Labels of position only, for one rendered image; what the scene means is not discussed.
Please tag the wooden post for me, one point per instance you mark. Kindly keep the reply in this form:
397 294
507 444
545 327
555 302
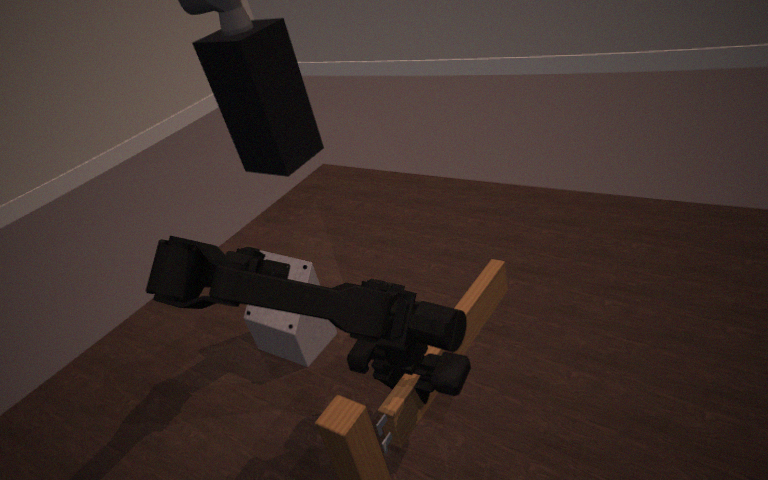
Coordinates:
350 440

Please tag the wooden rail with steel hooks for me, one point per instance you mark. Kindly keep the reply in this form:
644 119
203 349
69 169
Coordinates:
402 409

